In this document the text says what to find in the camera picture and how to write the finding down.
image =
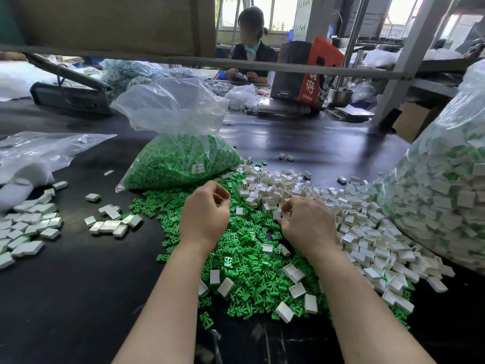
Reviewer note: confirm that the metal bowl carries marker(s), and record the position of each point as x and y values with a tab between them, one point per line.
340	96

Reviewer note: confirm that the brown board panel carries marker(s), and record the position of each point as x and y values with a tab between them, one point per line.
104	23

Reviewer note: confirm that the person's left hand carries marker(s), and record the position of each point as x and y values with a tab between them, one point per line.
204	217

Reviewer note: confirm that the person's right forearm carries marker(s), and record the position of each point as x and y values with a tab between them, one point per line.
371	323

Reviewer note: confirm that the white bags on shelf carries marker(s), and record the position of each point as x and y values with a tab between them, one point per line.
409	55

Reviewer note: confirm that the pile of green parts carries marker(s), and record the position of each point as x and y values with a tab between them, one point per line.
173	210

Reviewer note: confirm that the pile of assembled white pieces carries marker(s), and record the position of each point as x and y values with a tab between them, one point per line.
30	228

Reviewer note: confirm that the empty clear plastic bag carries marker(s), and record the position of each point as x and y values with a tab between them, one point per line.
44	149

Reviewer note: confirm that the white paper sheets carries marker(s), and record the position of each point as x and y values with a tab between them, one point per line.
350	112

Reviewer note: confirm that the large bag of white caps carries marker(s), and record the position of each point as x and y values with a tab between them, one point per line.
451	185

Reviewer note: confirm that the black table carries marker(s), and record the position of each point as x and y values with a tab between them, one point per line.
76	308

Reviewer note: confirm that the cardboard box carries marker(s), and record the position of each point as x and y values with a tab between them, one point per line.
417	122

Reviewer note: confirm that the pile of white plastic caps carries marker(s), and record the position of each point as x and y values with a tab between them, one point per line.
377	227

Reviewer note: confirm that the person's right hand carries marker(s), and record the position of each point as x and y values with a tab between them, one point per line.
309	225

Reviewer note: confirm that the clear bag of pale parts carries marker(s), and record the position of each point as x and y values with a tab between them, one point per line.
139	73

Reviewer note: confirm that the crumpled white plastic bag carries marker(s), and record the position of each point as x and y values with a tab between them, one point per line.
242	97

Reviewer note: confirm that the person's left forearm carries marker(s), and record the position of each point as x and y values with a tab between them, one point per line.
163	322

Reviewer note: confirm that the black and red box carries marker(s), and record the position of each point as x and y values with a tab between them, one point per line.
303	76

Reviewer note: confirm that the grey metal shelf frame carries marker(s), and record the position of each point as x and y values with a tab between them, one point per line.
151	59

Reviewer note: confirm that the white plastic sheet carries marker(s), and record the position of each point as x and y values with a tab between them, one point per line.
23	79

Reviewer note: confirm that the bag of green clips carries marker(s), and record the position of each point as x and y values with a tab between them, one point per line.
183	160

